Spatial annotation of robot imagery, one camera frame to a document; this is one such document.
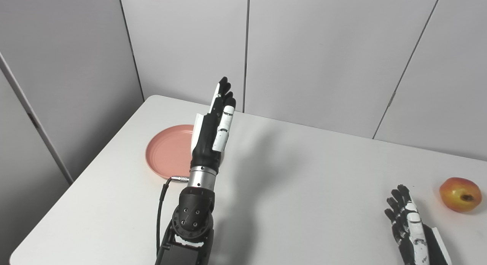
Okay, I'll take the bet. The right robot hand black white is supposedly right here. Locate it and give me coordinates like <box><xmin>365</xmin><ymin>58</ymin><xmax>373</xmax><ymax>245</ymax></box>
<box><xmin>384</xmin><ymin>184</ymin><xmax>453</xmax><ymax>265</ymax></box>

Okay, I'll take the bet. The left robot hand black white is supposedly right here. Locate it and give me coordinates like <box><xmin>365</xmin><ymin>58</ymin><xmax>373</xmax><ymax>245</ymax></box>
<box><xmin>189</xmin><ymin>77</ymin><xmax>237</xmax><ymax>175</ymax></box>

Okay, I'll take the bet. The pink round plate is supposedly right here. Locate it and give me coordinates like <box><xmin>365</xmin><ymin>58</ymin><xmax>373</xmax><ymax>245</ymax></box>
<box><xmin>145</xmin><ymin>125</ymin><xmax>226</xmax><ymax>179</ymax></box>

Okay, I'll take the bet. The red yellow apple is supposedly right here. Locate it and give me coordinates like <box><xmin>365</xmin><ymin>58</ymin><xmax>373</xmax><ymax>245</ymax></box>
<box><xmin>439</xmin><ymin>177</ymin><xmax>483</xmax><ymax>213</ymax></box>

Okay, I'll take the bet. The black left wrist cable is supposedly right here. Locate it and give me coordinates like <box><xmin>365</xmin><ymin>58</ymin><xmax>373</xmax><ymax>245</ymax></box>
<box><xmin>156</xmin><ymin>176</ymin><xmax>190</xmax><ymax>258</ymax></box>

